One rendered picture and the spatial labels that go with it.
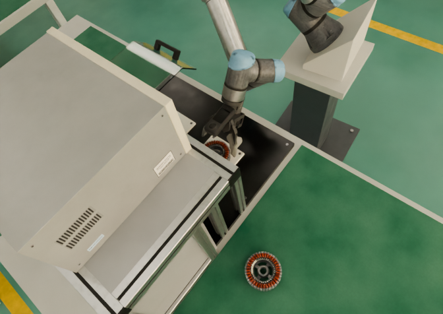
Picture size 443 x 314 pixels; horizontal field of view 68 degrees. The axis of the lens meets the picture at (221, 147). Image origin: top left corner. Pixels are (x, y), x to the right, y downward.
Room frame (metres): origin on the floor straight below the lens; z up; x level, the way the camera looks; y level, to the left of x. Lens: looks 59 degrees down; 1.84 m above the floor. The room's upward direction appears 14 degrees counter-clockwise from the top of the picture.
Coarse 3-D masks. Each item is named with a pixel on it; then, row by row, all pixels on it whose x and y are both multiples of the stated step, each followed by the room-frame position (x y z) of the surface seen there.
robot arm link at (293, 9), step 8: (296, 0) 1.04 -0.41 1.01; (288, 8) 1.05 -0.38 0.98; (296, 8) 1.03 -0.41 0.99; (304, 8) 1.00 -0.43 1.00; (288, 16) 1.05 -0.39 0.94; (296, 16) 1.02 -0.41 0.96; (304, 16) 1.00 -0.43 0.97; (312, 16) 0.98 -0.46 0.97; (320, 16) 1.00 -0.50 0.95; (296, 24) 1.03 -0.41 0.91; (304, 24) 1.00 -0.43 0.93; (312, 24) 0.99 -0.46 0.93
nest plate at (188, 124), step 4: (180, 116) 0.82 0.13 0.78; (184, 116) 0.82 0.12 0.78; (184, 120) 0.80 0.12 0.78; (188, 120) 0.79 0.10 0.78; (184, 124) 0.78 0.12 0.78; (188, 124) 0.77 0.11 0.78; (192, 124) 0.77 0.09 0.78; (184, 128) 0.76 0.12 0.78; (188, 128) 0.76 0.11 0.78; (188, 132) 0.74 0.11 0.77
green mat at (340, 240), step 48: (288, 192) 0.41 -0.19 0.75; (336, 192) 0.37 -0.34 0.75; (384, 192) 0.33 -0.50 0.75; (240, 240) 0.29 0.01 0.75; (288, 240) 0.25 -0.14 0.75; (336, 240) 0.21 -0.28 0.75; (384, 240) 0.18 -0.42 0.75; (432, 240) 0.15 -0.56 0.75; (192, 288) 0.18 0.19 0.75; (240, 288) 0.15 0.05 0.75; (288, 288) 0.11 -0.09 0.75; (336, 288) 0.08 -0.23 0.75; (384, 288) 0.05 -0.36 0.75; (432, 288) 0.02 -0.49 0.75
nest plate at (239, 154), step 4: (212, 136) 0.69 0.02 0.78; (208, 140) 0.68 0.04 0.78; (220, 140) 0.67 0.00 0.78; (228, 144) 0.64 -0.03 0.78; (240, 152) 0.59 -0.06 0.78; (232, 156) 0.58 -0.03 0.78; (236, 156) 0.58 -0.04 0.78; (240, 156) 0.58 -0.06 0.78; (232, 160) 0.57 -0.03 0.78; (236, 160) 0.56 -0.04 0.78
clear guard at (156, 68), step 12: (132, 48) 0.94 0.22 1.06; (144, 48) 0.93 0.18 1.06; (120, 60) 0.90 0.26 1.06; (132, 60) 0.88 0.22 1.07; (144, 60) 0.87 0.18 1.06; (156, 60) 0.86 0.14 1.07; (168, 60) 0.84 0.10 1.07; (180, 60) 0.88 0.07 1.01; (132, 72) 0.83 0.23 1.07; (144, 72) 0.82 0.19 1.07; (156, 72) 0.80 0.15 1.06; (168, 72) 0.79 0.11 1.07; (156, 84) 0.75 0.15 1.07
